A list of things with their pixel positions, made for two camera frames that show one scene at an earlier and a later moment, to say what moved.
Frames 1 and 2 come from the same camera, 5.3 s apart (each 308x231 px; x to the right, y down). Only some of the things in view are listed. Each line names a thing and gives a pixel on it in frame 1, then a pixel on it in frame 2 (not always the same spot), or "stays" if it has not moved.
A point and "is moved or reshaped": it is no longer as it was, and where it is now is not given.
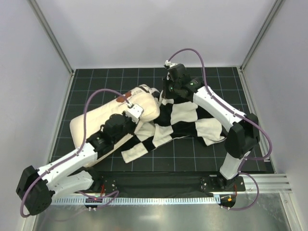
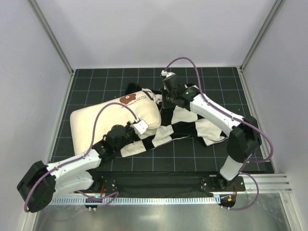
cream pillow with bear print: x=86 y=125 is moved or reshaped
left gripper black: x=132 y=124 to x=131 y=131
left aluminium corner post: x=50 y=33 stays
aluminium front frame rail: x=269 y=184 stays
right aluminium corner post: x=275 y=7 stays
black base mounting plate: x=165 y=182 stays
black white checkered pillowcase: x=177 y=118 is moved or reshaped
